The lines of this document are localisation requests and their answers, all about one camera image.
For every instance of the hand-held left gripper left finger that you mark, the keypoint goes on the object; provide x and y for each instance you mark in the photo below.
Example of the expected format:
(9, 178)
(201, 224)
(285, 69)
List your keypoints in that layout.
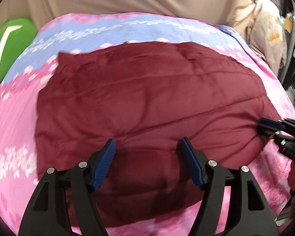
(103, 162)

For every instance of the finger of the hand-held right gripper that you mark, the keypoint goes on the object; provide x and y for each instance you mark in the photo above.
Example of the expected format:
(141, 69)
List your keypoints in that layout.
(270, 123)
(266, 130)

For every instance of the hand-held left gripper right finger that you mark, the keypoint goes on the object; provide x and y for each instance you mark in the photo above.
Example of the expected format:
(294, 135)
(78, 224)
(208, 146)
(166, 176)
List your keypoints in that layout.
(193, 164)

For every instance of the maroon puffer jacket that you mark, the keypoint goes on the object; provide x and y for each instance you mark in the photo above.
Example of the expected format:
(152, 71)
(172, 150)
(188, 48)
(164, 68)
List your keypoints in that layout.
(150, 98)

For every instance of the pale floral hanging cloth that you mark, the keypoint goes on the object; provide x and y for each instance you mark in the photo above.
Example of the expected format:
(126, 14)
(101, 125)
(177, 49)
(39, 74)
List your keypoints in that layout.
(268, 49)

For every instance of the pink floral bed sheet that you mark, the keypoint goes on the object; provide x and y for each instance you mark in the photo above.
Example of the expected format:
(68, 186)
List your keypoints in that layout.
(14, 118)

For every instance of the brown cardboard tag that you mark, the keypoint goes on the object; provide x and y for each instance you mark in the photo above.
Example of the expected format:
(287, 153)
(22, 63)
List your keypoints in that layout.
(288, 25)

